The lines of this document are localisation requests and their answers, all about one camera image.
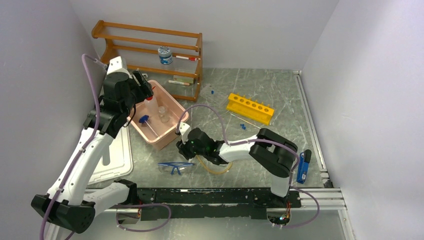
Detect red cap squeeze bottle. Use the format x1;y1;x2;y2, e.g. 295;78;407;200
143;87;159;118

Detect blue handled brush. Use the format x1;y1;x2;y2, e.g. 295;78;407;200
138;115;160;137

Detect small glass jar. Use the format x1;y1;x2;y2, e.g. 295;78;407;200
158;106;170;123

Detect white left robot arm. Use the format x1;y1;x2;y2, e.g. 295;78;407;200
31;70;154;239

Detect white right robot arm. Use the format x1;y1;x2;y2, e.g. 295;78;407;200
176;124;300;207

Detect amber rubber tubing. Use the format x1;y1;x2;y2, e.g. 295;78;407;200
196;155;233;175

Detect orange white marker pen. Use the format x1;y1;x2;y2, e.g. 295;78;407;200
168;80;190;86

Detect pink plastic tub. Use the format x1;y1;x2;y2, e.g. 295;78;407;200
127;80;189;151

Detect blue white jar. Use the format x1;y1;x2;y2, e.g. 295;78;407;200
157;46;173;65

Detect blue safety glasses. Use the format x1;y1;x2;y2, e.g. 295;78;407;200
157;161;195;176

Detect green small box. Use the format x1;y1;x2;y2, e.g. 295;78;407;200
173;75;195;84

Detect wooden shelf rack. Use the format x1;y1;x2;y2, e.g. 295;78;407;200
91;20;203;102

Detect clear acrylic tube rack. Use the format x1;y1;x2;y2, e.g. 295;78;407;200
200;83;229;107

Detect red white marker pen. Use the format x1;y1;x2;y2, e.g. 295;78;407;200
175;55;198;62

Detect yellow test tube rack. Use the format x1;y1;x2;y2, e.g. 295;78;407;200
226;93;275;126

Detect white tub lid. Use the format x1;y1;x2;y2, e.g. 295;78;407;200
88;128;134;185

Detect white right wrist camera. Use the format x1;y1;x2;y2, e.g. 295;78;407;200
176;122;191;136

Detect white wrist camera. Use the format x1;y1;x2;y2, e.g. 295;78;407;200
106;56;130;76
176;122;191;136

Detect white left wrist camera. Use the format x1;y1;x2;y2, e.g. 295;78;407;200
106;56;130;76

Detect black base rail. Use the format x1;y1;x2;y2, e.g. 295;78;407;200
132;187;302;221

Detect blue tool by wall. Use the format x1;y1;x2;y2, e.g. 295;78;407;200
296;149;312;184

